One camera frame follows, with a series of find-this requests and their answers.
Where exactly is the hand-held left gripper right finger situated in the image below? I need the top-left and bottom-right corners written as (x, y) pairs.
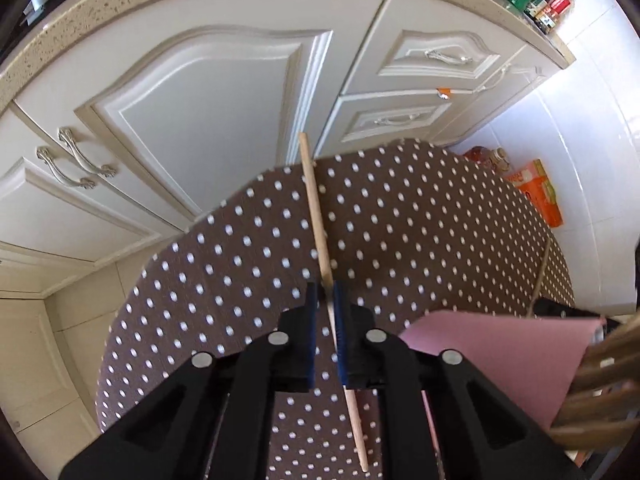
top-left (332, 280), bottom-right (588, 480)

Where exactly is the round polka dot table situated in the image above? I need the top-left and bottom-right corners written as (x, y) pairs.
top-left (95, 139), bottom-right (576, 480)

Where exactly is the slim bamboo chopstick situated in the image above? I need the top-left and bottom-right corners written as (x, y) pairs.
top-left (526, 237), bottom-right (552, 318)
top-left (298, 132), bottom-right (370, 473)

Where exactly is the bunch of wooden chopsticks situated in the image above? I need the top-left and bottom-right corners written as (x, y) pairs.
top-left (550, 310), bottom-right (640, 453)

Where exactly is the cooking oil bottle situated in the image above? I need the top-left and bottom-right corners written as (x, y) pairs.
top-left (462, 146), bottom-right (511, 177)

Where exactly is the orange packet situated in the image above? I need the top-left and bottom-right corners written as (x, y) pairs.
top-left (505, 159), bottom-right (563, 227)

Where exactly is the pink cup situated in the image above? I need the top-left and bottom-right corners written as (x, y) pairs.
top-left (400, 309), bottom-right (608, 428)

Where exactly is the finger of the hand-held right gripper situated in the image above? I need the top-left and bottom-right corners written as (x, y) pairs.
top-left (532, 299), bottom-right (603, 318)

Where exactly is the red sauce bottle orange cap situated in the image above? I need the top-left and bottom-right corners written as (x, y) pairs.
top-left (542, 0), bottom-right (577, 31)

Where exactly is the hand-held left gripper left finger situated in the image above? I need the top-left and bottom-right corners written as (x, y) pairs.
top-left (59, 281), bottom-right (323, 480)

